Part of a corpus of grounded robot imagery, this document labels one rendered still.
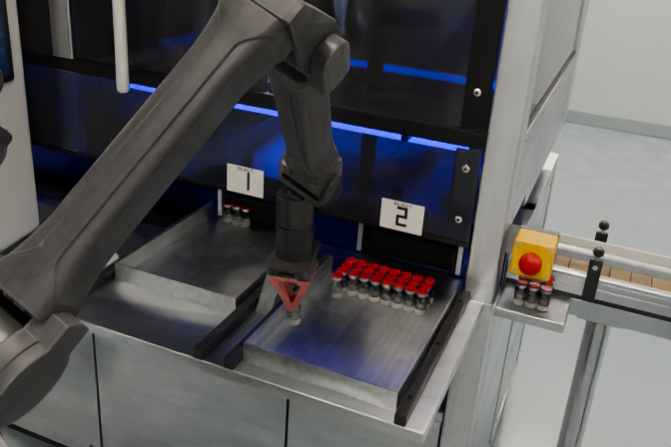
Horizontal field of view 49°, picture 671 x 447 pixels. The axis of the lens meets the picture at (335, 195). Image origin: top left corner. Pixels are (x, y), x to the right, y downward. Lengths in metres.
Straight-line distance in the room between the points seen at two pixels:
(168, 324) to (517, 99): 0.71
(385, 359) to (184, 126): 0.72
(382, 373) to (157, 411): 0.91
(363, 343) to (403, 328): 0.09
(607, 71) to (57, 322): 5.53
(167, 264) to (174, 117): 0.90
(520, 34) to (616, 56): 4.67
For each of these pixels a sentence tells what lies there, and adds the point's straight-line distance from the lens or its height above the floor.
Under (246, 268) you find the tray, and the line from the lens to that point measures 1.46.
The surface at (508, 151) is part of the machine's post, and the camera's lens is 1.30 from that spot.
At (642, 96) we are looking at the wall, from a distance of 5.97.
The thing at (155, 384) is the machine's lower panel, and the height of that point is 0.42.
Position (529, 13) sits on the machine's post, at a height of 1.42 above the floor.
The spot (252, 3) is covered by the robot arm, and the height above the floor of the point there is 1.50.
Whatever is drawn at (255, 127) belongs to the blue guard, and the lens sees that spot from 1.47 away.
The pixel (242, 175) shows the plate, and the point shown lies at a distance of 1.51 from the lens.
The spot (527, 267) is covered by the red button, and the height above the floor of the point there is 0.99.
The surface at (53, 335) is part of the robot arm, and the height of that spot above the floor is 1.26.
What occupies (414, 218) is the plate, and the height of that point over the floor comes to 1.02.
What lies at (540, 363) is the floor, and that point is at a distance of 2.90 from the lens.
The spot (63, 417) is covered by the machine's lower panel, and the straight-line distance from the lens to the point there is 2.24.
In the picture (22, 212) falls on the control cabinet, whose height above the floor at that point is 0.87.
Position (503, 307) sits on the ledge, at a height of 0.88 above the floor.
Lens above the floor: 1.59
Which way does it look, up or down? 23 degrees down
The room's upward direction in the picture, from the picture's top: 4 degrees clockwise
